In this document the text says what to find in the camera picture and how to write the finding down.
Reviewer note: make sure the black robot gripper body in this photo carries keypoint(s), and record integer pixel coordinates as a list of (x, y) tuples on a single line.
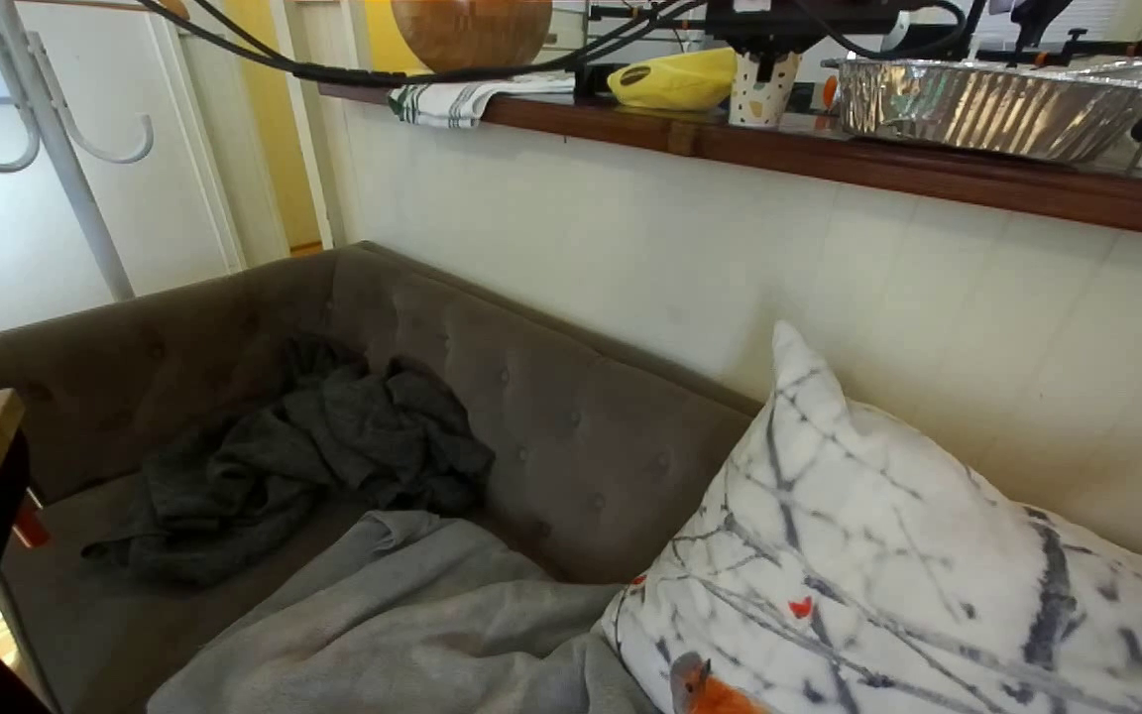
[(794, 19)]

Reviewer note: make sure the white dotted paper cup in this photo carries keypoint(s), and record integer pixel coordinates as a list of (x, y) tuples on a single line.
[(762, 98)]

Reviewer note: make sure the yellow banana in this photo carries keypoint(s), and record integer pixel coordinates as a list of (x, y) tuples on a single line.
[(677, 82)]

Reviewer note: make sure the aluminium foil tray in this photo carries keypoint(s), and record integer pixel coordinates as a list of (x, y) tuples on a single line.
[(995, 109)]

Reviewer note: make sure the black equipment behind tray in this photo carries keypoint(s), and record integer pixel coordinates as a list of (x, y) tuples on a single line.
[(1061, 24)]

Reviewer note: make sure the brown wooden round bowl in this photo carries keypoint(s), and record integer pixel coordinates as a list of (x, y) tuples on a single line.
[(474, 32)]

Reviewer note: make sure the striped white dish towel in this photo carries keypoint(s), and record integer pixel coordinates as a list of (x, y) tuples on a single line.
[(466, 102)]

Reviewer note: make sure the brown fabric sofa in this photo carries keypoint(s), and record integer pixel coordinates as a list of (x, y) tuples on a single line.
[(573, 424)]

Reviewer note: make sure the white branch print pillow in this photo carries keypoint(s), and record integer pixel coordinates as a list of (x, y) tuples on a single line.
[(890, 569)]

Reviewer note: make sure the dark grey crumpled cloth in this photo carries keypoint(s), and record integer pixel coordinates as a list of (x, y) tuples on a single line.
[(321, 458)]

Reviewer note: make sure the light grey blanket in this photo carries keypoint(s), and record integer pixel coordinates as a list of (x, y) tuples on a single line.
[(414, 622)]

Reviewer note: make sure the white coat rack with hooks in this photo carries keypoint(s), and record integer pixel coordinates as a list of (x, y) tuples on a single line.
[(63, 143)]

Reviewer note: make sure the dark wooden wall shelf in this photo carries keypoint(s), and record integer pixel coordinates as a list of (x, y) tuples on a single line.
[(942, 168)]

